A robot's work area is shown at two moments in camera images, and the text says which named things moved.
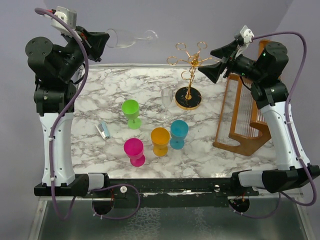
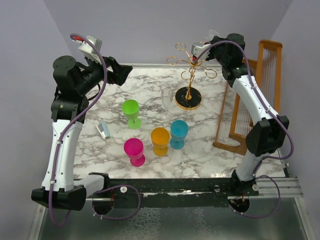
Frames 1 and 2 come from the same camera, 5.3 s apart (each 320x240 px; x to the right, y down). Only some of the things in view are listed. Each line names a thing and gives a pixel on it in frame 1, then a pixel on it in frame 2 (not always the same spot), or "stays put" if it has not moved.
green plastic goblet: x=131 y=108 stays put
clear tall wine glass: x=167 y=94 stays put
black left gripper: x=97 y=39 -> x=120 y=71
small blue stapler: x=103 y=130 stays put
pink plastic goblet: x=133 y=148 stays put
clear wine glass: x=112 y=39 -> x=210 y=34
